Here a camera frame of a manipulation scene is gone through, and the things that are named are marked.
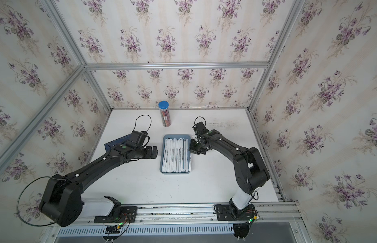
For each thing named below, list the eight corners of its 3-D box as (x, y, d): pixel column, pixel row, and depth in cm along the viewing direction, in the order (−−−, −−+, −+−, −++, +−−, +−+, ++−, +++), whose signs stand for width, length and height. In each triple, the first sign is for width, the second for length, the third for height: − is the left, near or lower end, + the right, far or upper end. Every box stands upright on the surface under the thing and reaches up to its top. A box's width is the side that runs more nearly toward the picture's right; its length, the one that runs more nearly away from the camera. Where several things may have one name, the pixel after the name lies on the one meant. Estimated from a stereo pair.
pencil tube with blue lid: (161, 127, 112) (157, 108, 96) (163, 120, 116) (159, 100, 101) (171, 127, 112) (168, 108, 96) (171, 120, 116) (169, 100, 101)
